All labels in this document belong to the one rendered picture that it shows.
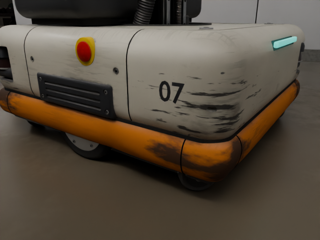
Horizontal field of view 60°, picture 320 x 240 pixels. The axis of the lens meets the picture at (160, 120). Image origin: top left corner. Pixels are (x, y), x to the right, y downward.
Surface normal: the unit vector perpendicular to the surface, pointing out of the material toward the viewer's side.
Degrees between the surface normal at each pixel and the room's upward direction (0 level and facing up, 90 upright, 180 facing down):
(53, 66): 90
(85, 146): 93
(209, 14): 90
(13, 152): 0
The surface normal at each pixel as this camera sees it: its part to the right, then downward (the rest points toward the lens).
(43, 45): -0.55, 0.00
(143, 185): 0.00, -0.94
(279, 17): -0.37, 0.32
